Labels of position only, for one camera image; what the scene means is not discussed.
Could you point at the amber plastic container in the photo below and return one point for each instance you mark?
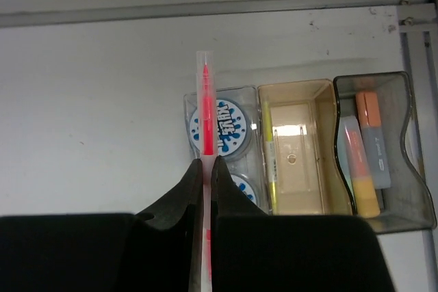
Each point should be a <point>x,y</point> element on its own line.
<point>304,117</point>

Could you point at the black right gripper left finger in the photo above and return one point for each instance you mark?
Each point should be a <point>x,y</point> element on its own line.
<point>147,251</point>

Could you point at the orange highlighter marker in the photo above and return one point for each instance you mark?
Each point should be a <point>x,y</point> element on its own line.
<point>362,182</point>

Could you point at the clear plastic container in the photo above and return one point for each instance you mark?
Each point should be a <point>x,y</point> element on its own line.
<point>250,164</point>

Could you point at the green highlighter marker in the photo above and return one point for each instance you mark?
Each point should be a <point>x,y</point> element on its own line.
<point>343,158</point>

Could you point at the red thin pen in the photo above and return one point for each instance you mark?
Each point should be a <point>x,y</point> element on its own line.
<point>207,130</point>

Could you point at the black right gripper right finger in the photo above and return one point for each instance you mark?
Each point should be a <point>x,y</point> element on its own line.
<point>254,251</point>

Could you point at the grey marker orange cap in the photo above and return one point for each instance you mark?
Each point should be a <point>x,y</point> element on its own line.
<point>373,138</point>

